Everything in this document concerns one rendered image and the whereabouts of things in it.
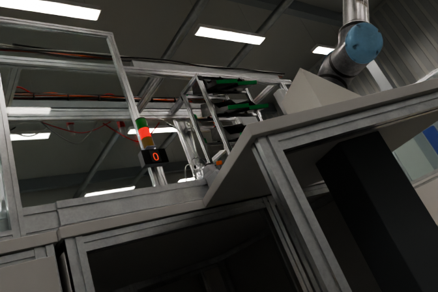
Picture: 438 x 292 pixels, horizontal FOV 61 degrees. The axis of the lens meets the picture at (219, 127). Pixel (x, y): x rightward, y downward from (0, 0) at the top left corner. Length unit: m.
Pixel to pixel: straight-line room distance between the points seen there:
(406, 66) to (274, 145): 9.75
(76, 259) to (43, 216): 0.18
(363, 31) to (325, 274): 0.78
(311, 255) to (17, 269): 0.66
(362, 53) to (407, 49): 9.30
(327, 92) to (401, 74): 9.39
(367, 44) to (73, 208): 1.01
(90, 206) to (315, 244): 0.67
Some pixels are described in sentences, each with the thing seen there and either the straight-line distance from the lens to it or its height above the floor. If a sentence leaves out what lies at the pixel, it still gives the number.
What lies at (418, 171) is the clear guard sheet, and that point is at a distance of 5.48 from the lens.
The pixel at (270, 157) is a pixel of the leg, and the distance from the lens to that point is 0.79.
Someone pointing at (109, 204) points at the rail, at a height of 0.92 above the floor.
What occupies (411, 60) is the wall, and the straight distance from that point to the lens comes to 10.45.
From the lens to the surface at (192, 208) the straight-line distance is 1.21.
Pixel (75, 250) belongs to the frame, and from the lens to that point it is 1.05.
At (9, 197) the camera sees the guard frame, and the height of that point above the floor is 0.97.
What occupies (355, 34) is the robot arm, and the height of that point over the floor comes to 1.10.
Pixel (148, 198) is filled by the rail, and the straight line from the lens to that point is 1.24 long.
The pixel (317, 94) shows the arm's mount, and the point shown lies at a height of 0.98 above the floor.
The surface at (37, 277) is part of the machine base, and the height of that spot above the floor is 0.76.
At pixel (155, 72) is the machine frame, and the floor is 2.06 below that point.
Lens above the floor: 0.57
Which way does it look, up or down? 23 degrees up
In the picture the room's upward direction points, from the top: 23 degrees counter-clockwise
